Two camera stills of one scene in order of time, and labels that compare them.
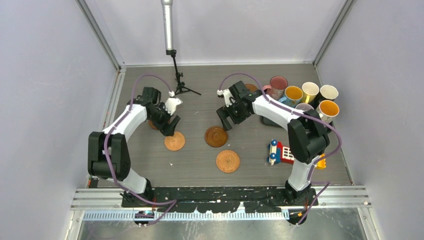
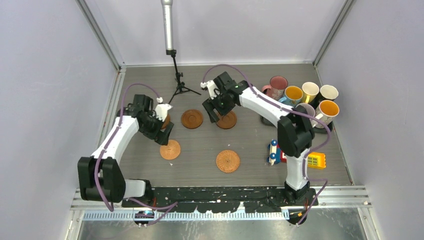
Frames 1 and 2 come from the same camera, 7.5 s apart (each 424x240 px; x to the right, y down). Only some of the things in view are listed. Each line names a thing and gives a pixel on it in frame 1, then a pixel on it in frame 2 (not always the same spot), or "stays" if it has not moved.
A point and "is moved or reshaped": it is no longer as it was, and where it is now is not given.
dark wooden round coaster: (216, 136) to (192, 119)
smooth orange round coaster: (176, 142) to (171, 151)
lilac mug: (304, 107) stays
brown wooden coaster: (250, 87) is moved or reshaped
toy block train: (279, 153) stays
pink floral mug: (276, 89) stays
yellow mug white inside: (310, 90) stays
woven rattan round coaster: (227, 161) stays
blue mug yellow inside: (293, 95) stays
